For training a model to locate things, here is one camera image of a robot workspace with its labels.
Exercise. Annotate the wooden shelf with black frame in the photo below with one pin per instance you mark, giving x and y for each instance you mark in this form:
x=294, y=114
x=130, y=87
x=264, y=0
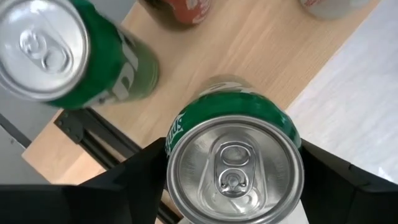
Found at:
x=248, y=46

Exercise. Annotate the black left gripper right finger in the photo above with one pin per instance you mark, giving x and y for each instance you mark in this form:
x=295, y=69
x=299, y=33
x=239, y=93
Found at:
x=348, y=199

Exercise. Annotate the silver Diet Coke can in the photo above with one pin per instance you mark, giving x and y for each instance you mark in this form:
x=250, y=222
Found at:
x=332, y=7

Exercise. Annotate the red Star Wars Coca-Cola can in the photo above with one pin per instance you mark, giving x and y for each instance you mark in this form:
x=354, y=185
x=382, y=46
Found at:
x=192, y=11

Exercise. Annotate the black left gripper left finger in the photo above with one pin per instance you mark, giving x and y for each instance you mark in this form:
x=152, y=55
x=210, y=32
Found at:
x=109, y=199

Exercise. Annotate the green Sprite can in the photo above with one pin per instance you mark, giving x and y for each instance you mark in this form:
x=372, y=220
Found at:
x=233, y=174
x=40, y=49

